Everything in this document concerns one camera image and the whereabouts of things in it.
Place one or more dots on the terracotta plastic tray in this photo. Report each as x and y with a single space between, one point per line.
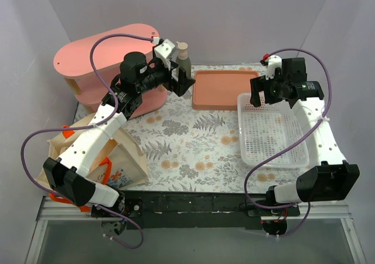
219 89

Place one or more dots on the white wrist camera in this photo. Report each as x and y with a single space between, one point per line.
164 49
271 62

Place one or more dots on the black mounting base rail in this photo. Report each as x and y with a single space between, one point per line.
154 209

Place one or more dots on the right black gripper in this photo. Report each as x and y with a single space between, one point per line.
264 87

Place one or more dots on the grey pump soap bottle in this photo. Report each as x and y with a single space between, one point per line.
183 59

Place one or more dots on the white plastic basket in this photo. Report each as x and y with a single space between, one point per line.
265 130

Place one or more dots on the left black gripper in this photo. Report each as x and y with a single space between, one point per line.
174 80

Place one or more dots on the floral table mat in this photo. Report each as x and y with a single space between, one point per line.
190 150

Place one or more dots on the beige canvas tote bag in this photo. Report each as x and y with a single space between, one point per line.
129 155

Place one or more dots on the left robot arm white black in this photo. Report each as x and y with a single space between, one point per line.
136 77

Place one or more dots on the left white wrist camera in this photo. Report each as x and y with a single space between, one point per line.
164 49

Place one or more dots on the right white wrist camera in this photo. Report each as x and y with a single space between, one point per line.
271 62

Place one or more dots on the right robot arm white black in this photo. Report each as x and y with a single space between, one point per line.
330 177

